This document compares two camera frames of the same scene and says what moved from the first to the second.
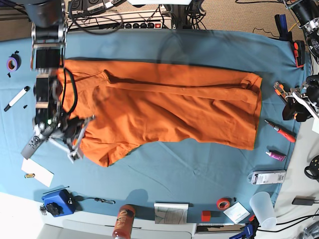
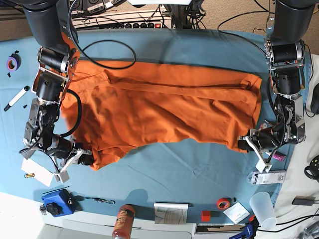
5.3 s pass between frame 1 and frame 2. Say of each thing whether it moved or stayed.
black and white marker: stayed
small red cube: stayed
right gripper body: moved
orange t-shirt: stayed
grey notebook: stayed
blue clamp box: stayed
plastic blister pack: stayed
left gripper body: moved
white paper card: stayed
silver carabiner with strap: stayed
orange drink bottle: stayed
